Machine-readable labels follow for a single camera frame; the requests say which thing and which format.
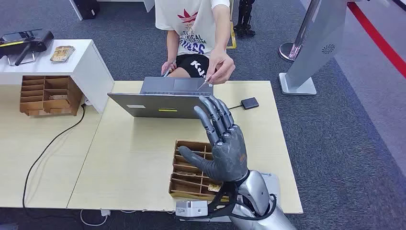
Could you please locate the black box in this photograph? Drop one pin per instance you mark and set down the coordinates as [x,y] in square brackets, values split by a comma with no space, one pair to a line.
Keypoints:
[85,8]

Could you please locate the person's right forearm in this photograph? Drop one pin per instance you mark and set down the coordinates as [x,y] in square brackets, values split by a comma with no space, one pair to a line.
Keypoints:
[173,47]

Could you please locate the black device with metal stand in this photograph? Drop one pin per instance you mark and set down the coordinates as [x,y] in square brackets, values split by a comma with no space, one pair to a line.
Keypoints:
[31,43]

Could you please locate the wooden card organizer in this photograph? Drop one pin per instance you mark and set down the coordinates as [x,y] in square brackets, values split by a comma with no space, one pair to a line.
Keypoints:
[187,165]
[47,95]

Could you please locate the grey laptop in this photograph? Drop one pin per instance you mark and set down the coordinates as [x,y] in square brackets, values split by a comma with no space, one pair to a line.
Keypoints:
[158,106]

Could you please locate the white desk shelf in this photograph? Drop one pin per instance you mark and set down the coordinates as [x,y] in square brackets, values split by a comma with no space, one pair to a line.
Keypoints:
[88,66]

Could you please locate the yellow floor tape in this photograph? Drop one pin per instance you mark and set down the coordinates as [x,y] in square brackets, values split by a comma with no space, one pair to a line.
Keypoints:
[233,41]

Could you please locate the grey kiosk stand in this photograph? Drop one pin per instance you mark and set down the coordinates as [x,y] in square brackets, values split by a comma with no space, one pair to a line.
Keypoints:
[317,41]

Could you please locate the person's right hand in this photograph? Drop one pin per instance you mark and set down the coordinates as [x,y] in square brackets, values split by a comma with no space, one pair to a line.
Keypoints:
[167,67]

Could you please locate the person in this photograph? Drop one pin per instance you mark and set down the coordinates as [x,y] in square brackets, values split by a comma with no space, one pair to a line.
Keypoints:
[193,25]

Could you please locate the white bar under table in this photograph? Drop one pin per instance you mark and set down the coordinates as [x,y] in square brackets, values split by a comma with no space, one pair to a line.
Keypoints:
[203,219]

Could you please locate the person's left hand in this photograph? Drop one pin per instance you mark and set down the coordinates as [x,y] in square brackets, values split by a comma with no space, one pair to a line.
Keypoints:
[220,65]

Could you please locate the red barrier belt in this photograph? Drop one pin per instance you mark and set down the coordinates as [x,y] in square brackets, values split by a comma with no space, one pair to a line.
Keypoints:
[377,38]

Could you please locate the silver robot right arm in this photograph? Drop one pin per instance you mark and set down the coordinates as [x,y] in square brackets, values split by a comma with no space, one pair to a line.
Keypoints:
[257,190]

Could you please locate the person's left forearm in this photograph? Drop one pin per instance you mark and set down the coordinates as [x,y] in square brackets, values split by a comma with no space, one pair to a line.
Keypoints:
[221,28]

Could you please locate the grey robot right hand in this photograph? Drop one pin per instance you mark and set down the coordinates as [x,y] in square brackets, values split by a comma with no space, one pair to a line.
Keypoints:
[230,155]

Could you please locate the black square USB device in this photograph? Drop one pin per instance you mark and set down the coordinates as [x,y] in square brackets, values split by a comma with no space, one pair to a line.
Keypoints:
[250,103]

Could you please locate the chrome stanchion post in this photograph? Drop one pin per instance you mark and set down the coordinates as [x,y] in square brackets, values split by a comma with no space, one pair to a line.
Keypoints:
[287,50]

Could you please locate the black humanoid robot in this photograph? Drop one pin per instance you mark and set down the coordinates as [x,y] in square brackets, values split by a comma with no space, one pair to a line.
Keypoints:
[244,19]

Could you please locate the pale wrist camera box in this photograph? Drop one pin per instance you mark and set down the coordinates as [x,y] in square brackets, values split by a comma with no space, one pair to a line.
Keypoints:
[190,208]

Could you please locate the white plug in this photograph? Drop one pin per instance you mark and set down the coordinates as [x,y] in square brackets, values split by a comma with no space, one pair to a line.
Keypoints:
[88,102]

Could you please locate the white power adapter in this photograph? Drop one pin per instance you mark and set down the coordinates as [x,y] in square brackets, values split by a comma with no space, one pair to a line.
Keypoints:
[105,212]

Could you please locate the stack of yellow cards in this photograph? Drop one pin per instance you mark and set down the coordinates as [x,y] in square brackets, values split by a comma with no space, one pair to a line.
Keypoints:
[62,53]

